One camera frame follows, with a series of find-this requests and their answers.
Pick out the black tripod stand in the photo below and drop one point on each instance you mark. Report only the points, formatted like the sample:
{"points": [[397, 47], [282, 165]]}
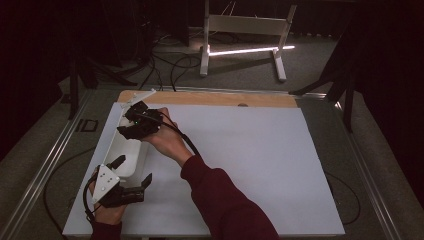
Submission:
{"points": [[90, 76], [336, 76]]}

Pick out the aluminium floor rail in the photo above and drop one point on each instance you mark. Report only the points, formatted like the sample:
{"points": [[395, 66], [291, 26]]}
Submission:
{"points": [[370, 173], [233, 89], [43, 166]]}

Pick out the white rectangular tray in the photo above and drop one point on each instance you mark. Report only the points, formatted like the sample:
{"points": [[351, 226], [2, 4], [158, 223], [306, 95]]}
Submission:
{"points": [[128, 156]]}

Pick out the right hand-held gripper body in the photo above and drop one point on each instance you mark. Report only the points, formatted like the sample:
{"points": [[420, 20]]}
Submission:
{"points": [[145, 125]]}

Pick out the white table mat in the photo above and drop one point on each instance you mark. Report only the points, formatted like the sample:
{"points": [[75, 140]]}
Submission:
{"points": [[253, 166]]}

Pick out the person's left hand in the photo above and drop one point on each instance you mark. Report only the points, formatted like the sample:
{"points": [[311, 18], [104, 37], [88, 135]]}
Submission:
{"points": [[108, 215]]}

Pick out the person's right hand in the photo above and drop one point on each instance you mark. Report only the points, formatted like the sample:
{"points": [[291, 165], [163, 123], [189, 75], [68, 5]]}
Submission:
{"points": [[168, 140]]}

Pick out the black floor bracket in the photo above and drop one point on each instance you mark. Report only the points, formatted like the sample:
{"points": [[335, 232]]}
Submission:
{"points": [[86, 125]]}

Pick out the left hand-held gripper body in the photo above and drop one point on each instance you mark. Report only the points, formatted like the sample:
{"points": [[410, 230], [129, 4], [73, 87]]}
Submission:
{"points": [[115, 193]]}

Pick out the white metal stand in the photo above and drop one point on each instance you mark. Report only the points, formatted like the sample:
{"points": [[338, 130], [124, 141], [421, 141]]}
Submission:
{"points": [[246, 36]]}

